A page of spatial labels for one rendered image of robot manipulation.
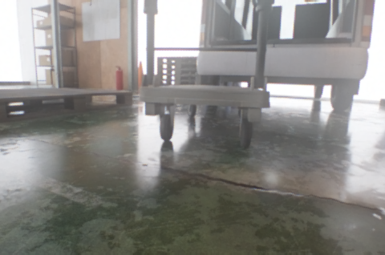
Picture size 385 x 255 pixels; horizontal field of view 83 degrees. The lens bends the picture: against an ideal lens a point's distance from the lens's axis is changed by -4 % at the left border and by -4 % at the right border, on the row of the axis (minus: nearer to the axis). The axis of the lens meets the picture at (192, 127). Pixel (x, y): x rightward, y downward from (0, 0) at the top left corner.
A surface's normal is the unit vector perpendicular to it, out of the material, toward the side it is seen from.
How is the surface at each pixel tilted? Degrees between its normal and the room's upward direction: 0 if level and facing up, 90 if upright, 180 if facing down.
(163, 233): 0
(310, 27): 93
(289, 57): 87
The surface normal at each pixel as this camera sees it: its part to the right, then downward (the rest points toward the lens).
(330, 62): -0.35, 0.14
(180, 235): 0.04, -0.98
